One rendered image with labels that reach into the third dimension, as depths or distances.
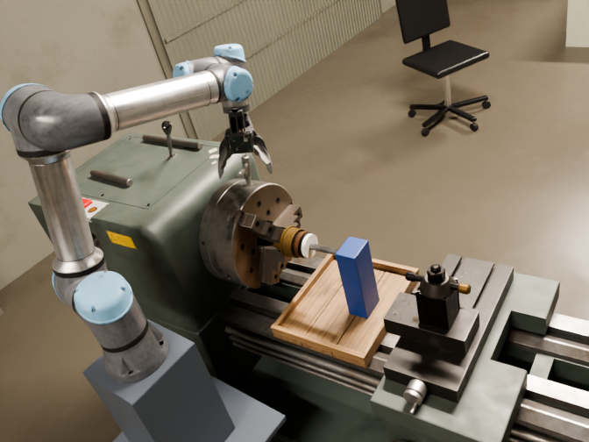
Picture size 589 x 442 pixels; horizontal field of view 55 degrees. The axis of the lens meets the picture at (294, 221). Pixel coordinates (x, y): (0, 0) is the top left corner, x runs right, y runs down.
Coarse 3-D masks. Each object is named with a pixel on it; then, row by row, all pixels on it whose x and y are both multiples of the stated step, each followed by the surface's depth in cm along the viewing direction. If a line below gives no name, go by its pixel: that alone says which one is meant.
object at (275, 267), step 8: (264, 248) 166; (272, 248) 166; (264, 256) 167; (272, 256) 165; (280, 256) 163; (264, 264) 167; (272, 264) 165; (280, 264) 165; (264, 272) 168; (272, 272) 166; (264, 280) 168; (272, 280) 166
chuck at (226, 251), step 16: (240, 192) 160; (256, 192) 160; (272, 192) 166; (224, 208) 158; (240, 208) 156; (256, 208) 161; (272, 208) 167; (224, 224) 156; (208, 240) 160; (224, 240) 156; (240, 240) 158; (256, 240) 164; (224, 256) 157; (240, 256) 159; (256, 256) 165; (224, 272) 162; (240, 272) 160; (256, 272) 166; (256, 288) 168
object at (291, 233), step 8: (288, 232) 159; (296, 232) 159; (304, 232) 159; (280, 240) 159; (288, 240) 158; (296, 240) 157; (280, 248) 160; (288, 248) 158; (296, 248) 157; (288, 256) 163; (296, 256) 161
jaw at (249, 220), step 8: (232, 216) 157; (240, 216) 156; (248, 216) 156; (256, 216) 155; (240, 224) 157; (248, 224) 155; (256, 224) 157; (264, 224) 158; (272, 224) 158; (256, 232) 158; (264, 232) 157; (272, 232) 159; (280, 232) 159; (272, 240) 161
